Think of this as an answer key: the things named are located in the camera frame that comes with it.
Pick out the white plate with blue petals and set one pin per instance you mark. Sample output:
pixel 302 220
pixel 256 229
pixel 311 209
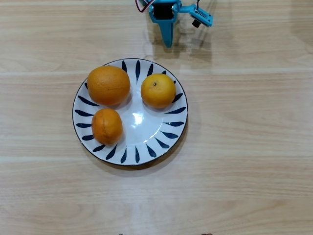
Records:
pixel 146 132

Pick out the small dark orange mandarin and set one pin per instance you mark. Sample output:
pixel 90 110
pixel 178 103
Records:
pixel 107 126

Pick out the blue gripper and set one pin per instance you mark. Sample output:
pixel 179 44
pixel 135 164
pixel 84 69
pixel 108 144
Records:
pixel 163 19

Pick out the large deep orange fruit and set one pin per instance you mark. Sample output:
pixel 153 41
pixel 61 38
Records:
pixel 108 85

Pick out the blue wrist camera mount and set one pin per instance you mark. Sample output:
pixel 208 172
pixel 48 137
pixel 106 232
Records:
pixel 203 16

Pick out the yellowish orange with stem dot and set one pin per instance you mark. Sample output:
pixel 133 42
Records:
pixel 158 91

